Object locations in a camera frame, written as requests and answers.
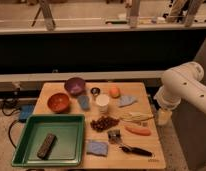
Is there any blue sponge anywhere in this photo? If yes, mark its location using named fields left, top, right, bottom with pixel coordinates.
left=86, top=141, right=108, bottom=156

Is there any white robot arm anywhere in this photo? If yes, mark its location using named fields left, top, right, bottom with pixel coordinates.
left=154, top=62, right=206, bottom=126

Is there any white paper cup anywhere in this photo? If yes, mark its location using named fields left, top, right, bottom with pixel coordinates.
left=96, top=94, right=110, bottom=113

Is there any orange fruit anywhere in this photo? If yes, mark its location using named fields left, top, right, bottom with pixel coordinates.
left=109, top=86, right=120, bottom=98

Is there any blue folded cloth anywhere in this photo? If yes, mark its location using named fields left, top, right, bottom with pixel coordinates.
left=77, top=95, right=90, bottom=110

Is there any light blue crumpled cloth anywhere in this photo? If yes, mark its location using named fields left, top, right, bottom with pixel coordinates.
left=118, top=95, right=137, bottom=107

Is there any purple bowl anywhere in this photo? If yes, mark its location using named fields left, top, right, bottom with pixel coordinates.
left=64, top=77, right=86, bottom=96

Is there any bunch of dark grapes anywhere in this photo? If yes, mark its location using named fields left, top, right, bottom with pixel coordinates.
left=90, top=116, right=119, bottom=132

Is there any yellow corn cob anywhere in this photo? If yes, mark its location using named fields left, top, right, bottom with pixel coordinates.
left=120, top=112, right=153, bottom=122

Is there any wooden board table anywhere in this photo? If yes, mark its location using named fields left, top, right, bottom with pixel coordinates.
left=31, top=82, right=167, bottom=170

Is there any red-orange bowl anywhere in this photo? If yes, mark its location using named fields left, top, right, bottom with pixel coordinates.
left=47, top=93, right=70, bottom=113

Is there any orange carrot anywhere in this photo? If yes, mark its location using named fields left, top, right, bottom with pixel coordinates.
left=125, top=126, right=151, bottom=136

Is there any green plastic tray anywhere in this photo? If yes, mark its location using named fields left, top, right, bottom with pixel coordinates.
left=12, top=114, right=85, bottom=167

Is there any blue box on floor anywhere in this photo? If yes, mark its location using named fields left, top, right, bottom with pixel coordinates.
left=18, top=105, right=34, bottom=123

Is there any dark rectangular block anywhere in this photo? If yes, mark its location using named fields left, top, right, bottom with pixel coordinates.
left=37, top=133, right=56, bottom=160

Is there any black cable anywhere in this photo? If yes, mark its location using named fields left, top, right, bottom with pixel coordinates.
left=1, top=89, right=22, bottom=149

